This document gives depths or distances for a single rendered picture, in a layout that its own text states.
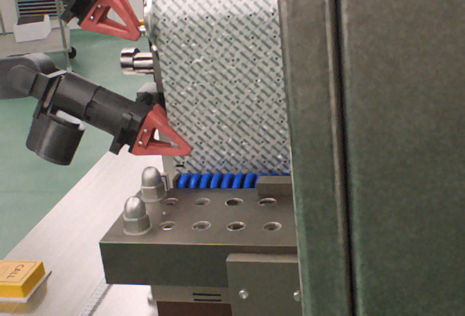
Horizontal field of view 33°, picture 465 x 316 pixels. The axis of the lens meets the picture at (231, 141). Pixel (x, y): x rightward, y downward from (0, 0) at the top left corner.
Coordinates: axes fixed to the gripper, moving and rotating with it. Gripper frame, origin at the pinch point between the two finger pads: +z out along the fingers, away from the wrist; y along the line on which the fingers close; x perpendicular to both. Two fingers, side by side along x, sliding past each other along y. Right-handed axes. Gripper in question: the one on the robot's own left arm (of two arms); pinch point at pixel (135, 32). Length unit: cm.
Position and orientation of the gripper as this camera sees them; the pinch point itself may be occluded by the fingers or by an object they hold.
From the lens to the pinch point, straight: 113.3
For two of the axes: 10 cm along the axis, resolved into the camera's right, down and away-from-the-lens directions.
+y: -1.8, 3.8, -9.0
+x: 5.8, -7.0, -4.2
